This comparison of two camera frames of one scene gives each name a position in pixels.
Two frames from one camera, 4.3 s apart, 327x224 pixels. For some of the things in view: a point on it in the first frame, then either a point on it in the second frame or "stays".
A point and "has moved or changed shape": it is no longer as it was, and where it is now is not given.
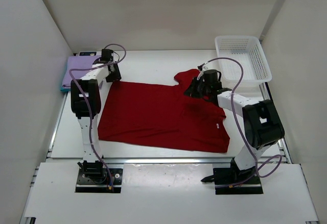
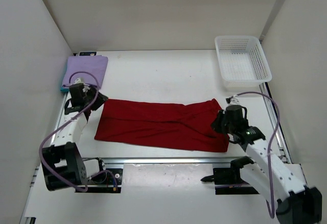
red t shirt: (160, 115) has moved or changed shape
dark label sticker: (87, 53) stays
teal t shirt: (65, 90) stays
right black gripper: (192, 91) → (215, 125)
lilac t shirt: (77, 62) stays
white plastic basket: (249, 50) stays
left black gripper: (116, 76) → (100, 99)
